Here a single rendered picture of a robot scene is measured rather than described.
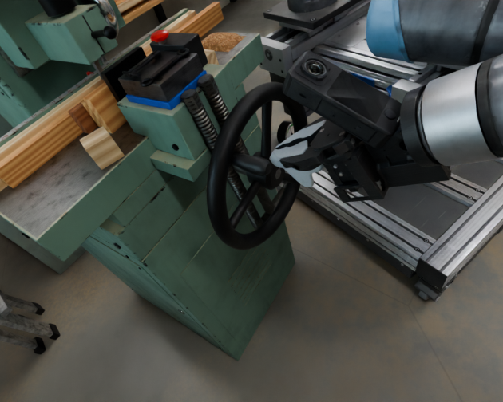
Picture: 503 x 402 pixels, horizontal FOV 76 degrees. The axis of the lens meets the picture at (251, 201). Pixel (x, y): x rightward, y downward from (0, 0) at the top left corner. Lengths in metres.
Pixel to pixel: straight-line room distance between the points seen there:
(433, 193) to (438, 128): 1.04
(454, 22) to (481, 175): 1.09
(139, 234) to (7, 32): 0.41
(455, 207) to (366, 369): 0.62
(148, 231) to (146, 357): 0.85
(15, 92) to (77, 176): 0.31
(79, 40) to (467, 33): 0.54
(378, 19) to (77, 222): 0.47
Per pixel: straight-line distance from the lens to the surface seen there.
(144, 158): 0.59
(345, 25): 1.19
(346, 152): 0.34
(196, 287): 0.83
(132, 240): 0.63
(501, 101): 0.28
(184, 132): 0.51
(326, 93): 0.32
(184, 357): 1.35
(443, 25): 0.37
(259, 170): 0.42
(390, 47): 0.39
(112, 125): 0.64
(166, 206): 0.65
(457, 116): 0.28
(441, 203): 1.30
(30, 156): 0.67
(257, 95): 0.48
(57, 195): 0.58
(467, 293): 1.37
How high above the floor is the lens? 1.19
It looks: 47 degrees down
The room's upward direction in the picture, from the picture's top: 20 degrees counter-clockwise
